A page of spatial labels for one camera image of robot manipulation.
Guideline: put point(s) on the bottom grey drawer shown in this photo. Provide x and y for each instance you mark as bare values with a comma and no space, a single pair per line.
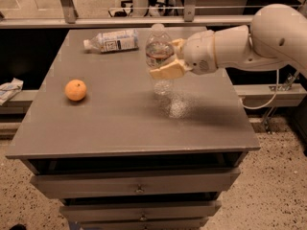
159,224

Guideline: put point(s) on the grey drawer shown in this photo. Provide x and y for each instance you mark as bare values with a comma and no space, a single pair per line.
140,211
159,224
135,183

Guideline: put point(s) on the grey drawer cabinet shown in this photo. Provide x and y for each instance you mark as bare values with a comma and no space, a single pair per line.
121,125

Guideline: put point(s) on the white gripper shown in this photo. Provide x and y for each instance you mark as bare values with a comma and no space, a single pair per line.
199,52

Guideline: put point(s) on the lying white labelled bottle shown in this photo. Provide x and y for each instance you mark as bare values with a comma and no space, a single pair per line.
110,42

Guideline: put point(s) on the white packet on ledge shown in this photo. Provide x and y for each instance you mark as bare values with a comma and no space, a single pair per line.
10,89

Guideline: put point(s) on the metal railing frame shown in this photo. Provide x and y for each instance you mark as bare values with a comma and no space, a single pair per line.
73,14

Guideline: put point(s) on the middle grey drawer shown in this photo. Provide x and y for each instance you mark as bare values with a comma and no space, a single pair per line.
140,211

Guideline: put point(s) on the orange fruit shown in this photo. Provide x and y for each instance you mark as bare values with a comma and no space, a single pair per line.
75,90

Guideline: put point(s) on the clear water bottle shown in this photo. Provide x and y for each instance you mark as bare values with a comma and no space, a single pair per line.
159,51

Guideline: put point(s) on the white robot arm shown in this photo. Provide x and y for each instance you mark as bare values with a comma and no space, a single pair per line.
275,38

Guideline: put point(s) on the top grey drawer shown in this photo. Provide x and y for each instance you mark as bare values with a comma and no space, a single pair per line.
135,183

